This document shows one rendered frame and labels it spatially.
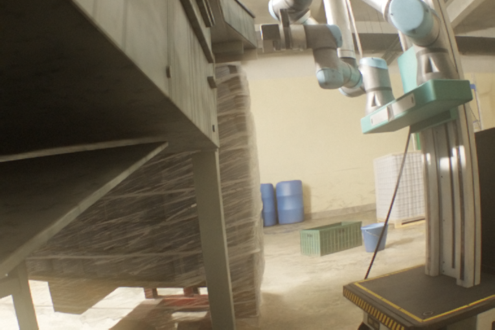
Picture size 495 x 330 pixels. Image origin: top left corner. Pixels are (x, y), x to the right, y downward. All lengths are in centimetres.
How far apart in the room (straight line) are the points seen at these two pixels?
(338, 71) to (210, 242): 63
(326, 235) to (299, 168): 575
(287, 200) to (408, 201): 414
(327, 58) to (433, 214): 72
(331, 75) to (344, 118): 921
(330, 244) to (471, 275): 327
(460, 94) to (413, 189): 481
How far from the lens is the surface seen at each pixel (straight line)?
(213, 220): 74
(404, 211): 589
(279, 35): 116
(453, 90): 115
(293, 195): 939
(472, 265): 139
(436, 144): 158
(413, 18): 107
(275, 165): 1008
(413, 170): 594
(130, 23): 24
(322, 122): 1027
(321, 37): 120
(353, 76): 128
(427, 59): 118
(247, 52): 105
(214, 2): 77
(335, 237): 454
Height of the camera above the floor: 73
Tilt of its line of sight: 5 degrees up
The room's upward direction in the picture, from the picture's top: 5 degrees counter-clockwise
